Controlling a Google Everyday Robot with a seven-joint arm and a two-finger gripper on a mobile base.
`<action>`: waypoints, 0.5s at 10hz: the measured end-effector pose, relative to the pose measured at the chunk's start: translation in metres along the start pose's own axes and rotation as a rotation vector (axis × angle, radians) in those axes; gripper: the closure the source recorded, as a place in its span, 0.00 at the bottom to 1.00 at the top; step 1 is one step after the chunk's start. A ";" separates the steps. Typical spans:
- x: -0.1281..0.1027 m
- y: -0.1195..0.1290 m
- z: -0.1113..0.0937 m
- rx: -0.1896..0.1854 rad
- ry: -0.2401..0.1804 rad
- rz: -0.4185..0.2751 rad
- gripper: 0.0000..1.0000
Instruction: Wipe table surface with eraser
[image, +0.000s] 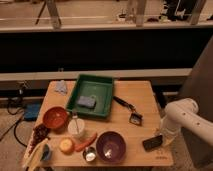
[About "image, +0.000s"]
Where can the black eraser block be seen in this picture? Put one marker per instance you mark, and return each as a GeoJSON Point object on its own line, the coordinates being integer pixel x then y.
{"type": "Point", "coordinates": [152, 143]}

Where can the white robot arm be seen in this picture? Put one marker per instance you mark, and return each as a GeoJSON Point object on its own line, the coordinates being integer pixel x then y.
{"type": "Point", "coordinates": [183, 113]}

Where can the green plastic tray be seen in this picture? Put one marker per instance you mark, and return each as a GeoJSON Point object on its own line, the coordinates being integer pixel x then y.
{"type": "Point", "coordinates": [99, 88]}

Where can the blue sponge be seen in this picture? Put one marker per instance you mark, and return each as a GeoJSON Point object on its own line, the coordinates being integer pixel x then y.
{"type": "Point", "coordinates": [87, 102]}

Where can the light blue crumpled cloth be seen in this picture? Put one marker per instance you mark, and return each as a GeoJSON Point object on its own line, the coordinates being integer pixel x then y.
{"type": "Point", "coordinates": [61, 87]}

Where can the purple bowl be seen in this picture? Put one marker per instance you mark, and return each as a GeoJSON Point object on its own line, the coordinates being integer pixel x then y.
{"type": "Point", "coordinates": [111, 147]}

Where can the red bowl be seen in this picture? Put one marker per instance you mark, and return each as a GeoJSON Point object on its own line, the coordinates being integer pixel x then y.
{"type": "Point", "coordinates": [55, 118]}

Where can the orange carrot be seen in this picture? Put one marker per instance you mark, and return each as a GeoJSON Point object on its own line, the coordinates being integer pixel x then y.
{"type": "Point", "coordinates": [86, 143]}

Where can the metal measuring cup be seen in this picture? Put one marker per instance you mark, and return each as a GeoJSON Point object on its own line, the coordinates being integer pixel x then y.
{"type": "Point", "coordinates": [89, 154]}

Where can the yellow round fruit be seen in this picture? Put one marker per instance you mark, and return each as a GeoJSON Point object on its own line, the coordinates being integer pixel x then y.
{"type": "Point", "coordinates": [66, 146]}

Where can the blue box on floor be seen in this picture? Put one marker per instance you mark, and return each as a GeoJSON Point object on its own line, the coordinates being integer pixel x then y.
{"type": "Point", "coordinates": [31, 112]}

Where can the dark red grapes bunch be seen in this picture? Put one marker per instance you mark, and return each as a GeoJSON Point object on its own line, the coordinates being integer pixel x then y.
{"type": "Point", "coordinates": [40, 132]}

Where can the blue small cup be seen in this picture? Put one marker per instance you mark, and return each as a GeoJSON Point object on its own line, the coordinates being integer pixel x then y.
{"type": "Point", "coordinates": [46, 155]}

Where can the yellow banana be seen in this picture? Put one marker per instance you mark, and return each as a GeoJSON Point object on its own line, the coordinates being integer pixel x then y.
{"type": "Point", "coordinates": [34, 159]}

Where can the black handled brush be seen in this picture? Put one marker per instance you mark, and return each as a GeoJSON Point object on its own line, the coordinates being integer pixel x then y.
{"type": "Point", "coordinates": [135, 118]}

